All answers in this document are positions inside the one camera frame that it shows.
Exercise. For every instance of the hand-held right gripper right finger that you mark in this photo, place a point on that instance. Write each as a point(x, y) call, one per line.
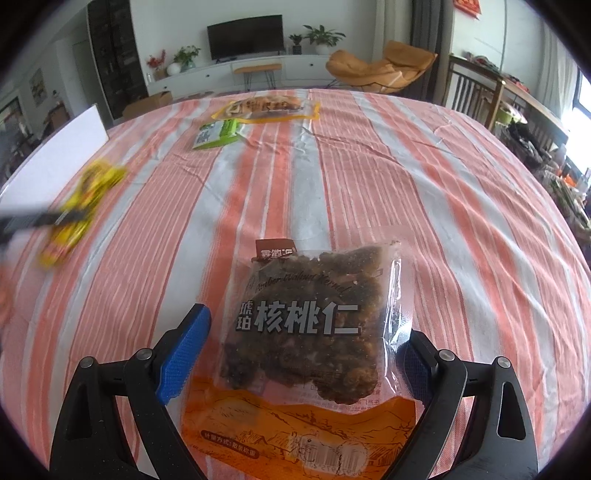
point(413, 369)

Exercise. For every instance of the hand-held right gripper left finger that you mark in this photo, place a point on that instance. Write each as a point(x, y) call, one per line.
point(182, 355)

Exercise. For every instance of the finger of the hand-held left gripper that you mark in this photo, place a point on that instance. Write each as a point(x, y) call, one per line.
point(32, 218)

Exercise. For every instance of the yellow snack packet red label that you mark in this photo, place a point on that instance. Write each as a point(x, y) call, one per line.
point(87, 194)

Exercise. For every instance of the clear walnut snack packet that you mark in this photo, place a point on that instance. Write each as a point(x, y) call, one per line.
point(304, 323)

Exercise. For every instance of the green snack packet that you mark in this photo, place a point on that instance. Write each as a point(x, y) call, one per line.
point(217, 133)

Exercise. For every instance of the white foam board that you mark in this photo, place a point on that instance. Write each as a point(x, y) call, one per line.
point(60, 152)

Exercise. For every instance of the cardboard box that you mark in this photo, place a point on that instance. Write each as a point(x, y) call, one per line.
point(147, 104)

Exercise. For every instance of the dark display cabinet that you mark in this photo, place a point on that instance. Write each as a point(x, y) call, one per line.
point(115, 55)

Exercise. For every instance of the red flower plant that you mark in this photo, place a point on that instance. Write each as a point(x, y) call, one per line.
point(157, 62)

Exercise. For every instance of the potted plant green leaves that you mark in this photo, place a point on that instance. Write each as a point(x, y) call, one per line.
point(187, 55)

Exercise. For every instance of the white television cabinet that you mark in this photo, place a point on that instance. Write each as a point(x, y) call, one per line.
point(221, 69)

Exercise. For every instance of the brown snack packet orange edge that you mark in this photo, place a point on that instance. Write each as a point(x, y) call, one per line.
point(270, 110)

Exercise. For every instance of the cluttered side table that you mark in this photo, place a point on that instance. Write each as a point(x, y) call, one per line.
point(545, 138)

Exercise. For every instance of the wooden stool black legs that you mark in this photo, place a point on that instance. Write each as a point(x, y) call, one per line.
point(256, 68)

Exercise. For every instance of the black television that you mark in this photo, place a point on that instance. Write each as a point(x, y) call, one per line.
point(244, 37)

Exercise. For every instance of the wooden chair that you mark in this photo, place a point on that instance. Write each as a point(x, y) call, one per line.
point(471, 92)

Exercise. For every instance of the orange lounge chair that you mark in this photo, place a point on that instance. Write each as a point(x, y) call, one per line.
point(374, 69)

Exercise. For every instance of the small potted plant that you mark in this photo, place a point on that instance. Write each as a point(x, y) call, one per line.
point(296, 44)

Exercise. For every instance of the grey curtain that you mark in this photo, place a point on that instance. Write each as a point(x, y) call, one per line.
point(429, 41)

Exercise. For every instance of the large potted plant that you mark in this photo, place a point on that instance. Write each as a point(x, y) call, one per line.
point(323, 37)

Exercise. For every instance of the framed wall picture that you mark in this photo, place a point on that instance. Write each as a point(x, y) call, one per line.
point(38, 87)

